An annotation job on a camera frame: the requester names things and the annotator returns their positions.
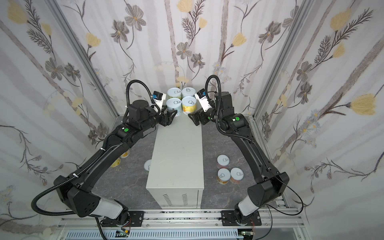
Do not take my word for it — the orange label can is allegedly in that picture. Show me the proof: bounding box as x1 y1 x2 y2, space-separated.
217 168 231 185

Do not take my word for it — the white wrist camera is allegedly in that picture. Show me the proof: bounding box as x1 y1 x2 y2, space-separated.
195 89 212 112
152 91 167 110

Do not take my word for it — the red label can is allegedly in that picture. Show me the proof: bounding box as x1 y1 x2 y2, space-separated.
230 168 244 184

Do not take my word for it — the pink label can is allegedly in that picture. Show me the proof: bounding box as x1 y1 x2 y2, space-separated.
217 155 230 169

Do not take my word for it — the yellow can behind left arm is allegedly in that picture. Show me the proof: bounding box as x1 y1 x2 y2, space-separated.
120 150 131 159

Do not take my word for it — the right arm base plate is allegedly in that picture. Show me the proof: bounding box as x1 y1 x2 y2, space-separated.
220 210 262 227

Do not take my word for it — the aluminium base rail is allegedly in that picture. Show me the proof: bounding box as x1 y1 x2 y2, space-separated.
58 208 305 230

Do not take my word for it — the green label can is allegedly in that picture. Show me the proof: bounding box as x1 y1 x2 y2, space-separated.
167 88 182 100

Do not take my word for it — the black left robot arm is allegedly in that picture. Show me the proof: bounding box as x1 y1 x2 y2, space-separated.
31 80 177 219

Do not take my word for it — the teal brown label can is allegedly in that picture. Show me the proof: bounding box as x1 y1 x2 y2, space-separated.
182 87 196 98

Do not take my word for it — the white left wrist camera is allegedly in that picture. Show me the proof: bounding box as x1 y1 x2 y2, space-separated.
152 91 167 110

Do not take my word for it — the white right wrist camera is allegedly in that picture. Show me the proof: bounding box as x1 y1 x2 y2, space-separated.
195 89 212 112

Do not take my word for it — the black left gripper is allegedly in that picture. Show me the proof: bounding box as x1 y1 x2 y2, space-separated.
138 104 178 134

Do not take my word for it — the yellow label can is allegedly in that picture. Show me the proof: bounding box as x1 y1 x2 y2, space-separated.
111 158 121 168
182 96 197 115

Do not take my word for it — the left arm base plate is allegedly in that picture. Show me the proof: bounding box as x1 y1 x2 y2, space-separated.
100 210 145 229

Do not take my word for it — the white slotted cable duct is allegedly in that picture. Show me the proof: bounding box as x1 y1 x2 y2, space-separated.
64 229 244 240

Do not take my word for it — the can beside cabinet left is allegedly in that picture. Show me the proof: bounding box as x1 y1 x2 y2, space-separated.
144 160 152 172

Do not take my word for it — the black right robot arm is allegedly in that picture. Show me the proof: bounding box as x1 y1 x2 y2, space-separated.
188 75 290 223

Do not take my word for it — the grey metal counter cabinet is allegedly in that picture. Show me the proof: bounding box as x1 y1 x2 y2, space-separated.
146 112 204 209

